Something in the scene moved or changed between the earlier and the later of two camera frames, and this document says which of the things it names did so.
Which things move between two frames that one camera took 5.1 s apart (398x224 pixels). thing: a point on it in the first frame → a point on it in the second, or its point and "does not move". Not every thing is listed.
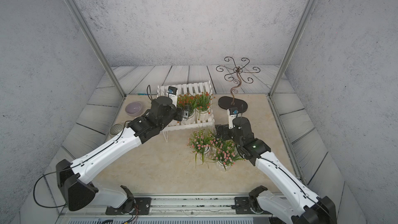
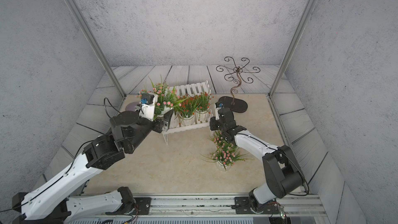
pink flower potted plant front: (226, 155) does not move
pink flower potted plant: (199, 143) → (168, 98)
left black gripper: (180, 116) → (158, 127)
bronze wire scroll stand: (237, 74) does not move
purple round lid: (133, 108) does not move
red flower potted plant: (202, 106) does not move
